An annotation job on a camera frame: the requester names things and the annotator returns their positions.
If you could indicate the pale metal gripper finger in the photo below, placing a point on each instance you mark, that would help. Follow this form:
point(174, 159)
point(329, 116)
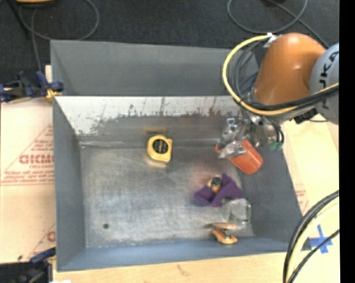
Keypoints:
point(231, 130)
point(233, 150)

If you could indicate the orange plastic cup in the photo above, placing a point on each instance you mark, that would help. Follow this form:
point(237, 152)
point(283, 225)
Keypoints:
point(249, 159)

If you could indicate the small yellow and black toy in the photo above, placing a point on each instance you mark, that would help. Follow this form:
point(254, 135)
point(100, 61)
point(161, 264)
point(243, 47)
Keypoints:
point(216, 184)

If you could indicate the purple cloth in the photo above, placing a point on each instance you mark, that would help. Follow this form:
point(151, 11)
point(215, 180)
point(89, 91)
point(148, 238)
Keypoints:
point(208, 195)

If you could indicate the clear glass jar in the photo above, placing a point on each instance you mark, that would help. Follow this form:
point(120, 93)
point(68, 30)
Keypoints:
point(239, 212)

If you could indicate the yellow tape measure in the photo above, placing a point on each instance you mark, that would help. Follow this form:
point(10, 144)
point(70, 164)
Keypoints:
point(159, 148)

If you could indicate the orange and tan small tool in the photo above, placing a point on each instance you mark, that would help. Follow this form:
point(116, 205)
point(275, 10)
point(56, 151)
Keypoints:
point(224, 237)

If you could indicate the grey metal bin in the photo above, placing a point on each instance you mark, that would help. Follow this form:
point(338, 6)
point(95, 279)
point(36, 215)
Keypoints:
point(130, 193)

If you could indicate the brown cardboard board red print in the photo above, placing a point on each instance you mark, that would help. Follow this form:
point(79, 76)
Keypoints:
point(25, 187)

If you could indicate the black cylinder on white bracket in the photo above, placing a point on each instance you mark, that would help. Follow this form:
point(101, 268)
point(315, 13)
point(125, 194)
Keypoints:
point(305, 116)

